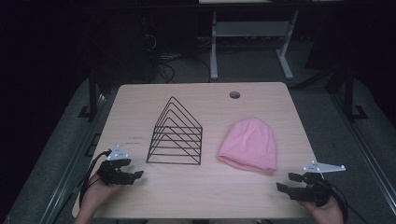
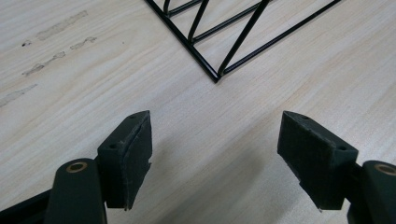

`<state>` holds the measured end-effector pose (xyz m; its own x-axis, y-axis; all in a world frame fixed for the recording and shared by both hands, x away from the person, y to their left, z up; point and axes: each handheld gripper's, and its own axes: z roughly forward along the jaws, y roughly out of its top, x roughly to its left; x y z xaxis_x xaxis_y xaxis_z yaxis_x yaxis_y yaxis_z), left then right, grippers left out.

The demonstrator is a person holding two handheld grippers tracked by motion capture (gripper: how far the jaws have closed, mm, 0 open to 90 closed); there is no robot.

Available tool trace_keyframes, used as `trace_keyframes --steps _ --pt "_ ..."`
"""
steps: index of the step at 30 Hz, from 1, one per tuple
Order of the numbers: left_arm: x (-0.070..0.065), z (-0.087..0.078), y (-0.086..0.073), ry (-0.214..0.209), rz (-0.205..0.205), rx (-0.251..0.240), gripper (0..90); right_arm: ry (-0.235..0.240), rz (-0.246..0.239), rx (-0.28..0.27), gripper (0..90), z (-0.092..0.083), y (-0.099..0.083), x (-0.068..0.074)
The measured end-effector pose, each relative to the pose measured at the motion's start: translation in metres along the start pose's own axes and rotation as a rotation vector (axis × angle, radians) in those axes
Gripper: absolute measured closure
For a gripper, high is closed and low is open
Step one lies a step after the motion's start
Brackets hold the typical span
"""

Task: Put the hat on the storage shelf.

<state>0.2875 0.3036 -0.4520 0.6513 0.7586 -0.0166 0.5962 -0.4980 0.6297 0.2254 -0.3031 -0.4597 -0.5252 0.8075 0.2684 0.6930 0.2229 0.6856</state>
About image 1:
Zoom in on person's left hand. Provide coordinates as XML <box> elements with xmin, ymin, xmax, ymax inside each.
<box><xmin>81</xmin><ymin>173</ymin><xmax>123</xmax><ymax>217</ymax></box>

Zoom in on black metal stand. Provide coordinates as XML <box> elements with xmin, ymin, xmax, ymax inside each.
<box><xmin>78</xmin><ymin>66</ymin><xmax>101</xmax><ymax>119</ymax></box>
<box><xmin>342</xmin><ymin>60</ymin><xmax>370</xmax><ymax>123</ymax></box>

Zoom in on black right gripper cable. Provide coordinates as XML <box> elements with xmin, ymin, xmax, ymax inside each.
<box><xmin>320</xmin><ymin>177</ymin><xmax>372</xmax><ymax>224</ymax></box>

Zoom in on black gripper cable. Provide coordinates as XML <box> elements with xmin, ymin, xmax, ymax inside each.
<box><xmin>320</xmin><ymin>177</ymin><xmax>372</xmax><ymax>224</ymax></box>
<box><xmin>78</xmin><ymin>149</ymin><xmax>112</xmax><ymax>209</ymax></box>

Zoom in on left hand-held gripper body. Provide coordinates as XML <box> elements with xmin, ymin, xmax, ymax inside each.
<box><xmin>96</xmin><ymin>145</ymin><xmax>133</xmax><ymax>187</ymax></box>

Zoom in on person's right hand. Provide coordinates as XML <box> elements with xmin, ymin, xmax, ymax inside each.
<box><xmin>298</xmin><ymin>195</ymin><xmax>345</xmax><ymax>224</ymax></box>

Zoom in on white metal desk frame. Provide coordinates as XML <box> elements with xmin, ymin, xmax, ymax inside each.
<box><xmin>209</xmin><ymin>8</ymin><xmax>301</xmax><ymax>82</ymax></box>

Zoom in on pink knit beanie hat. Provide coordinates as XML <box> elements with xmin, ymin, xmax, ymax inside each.
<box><xmin>217</xmin><ymin>117</ymin><xmax>278</xmax><ymax>174</ymax></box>

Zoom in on tangle of floor cables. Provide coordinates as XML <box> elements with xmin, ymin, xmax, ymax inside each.
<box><xmin>141</xmin><ymin>31</ymin><xmax>213</xmax><ymax>84</ymax></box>

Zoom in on black wire file rack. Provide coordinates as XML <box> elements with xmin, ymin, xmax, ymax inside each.
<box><xmin>146</xmin><ymin>96</ymin><xmax>204</xmax><ymax>166</ymax></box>

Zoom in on metal frame rail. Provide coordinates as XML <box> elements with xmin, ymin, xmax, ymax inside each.
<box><xmin>38</xmin><ymin>92</ymin><xmax>120</xmax><ymax>224</ymax></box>
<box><xmin>329</xmin><ymin>92</ymin><xmax>396</xmax><ymax>217</ymax></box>

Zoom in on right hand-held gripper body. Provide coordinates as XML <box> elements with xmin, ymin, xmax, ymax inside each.
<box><xmin>298</xmin><ymin>160</ymin><xmax>347</xmax><ymax>208</ymax></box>

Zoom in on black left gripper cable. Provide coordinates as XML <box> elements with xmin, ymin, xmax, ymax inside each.
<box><xmin>78</xmin><ymin>149</ymin><xmax>112</xmax><ymax>209</ymax></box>

